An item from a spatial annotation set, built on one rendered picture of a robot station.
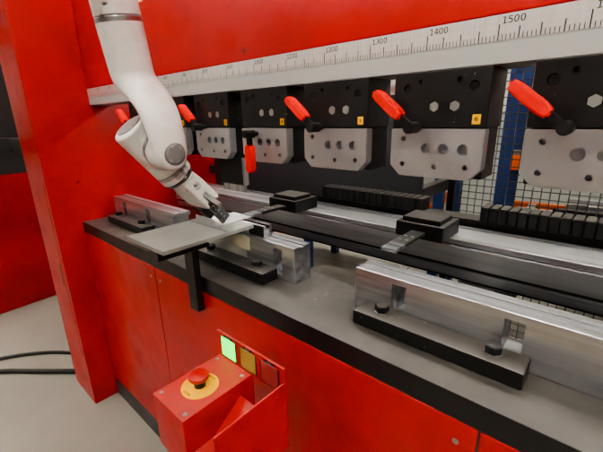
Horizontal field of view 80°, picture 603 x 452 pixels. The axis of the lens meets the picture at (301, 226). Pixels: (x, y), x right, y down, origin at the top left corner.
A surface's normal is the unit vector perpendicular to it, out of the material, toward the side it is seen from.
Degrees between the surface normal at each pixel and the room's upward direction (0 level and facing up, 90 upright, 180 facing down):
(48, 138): 90
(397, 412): 90
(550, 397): 0
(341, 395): 90
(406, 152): 90
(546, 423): 0
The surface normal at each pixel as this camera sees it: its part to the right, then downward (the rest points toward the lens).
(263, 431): 0.75, 0.18
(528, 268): -0.66, 0.23
